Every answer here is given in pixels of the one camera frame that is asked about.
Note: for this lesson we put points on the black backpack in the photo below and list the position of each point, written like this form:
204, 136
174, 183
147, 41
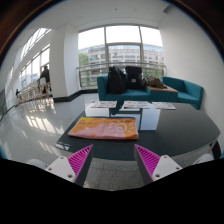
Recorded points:
134, 77
116, 83

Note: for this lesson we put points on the right magazine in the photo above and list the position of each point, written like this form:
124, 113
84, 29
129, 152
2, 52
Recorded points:
164, 106

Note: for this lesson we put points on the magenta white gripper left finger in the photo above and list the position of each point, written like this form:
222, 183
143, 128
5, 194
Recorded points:
73, 168

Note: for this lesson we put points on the person standing at window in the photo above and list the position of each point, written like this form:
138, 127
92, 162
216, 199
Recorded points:
44, 80

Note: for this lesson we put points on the metal window railing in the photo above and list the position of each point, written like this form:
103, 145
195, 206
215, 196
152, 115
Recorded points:
88, 73

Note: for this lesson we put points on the black backpack right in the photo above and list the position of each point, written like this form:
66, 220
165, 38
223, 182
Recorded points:
134, 77

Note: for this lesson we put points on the left magazine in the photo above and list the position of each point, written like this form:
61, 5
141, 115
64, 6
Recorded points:
104, 104

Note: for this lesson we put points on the black backpack left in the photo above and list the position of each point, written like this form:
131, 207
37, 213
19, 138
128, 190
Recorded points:
116, 83

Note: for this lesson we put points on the orange pink folded towel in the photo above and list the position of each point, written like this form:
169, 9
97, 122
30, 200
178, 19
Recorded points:
105, 128

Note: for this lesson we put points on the wooden sofa side table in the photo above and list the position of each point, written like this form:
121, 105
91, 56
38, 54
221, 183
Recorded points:
165, 89

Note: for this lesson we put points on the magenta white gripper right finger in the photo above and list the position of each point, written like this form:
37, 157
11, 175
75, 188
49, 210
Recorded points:
152, 166

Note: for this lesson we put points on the teal sofa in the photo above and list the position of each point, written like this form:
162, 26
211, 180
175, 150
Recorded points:
182, 91

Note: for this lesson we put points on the brown bag on sofa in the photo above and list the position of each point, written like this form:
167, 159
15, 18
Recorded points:
153, 82

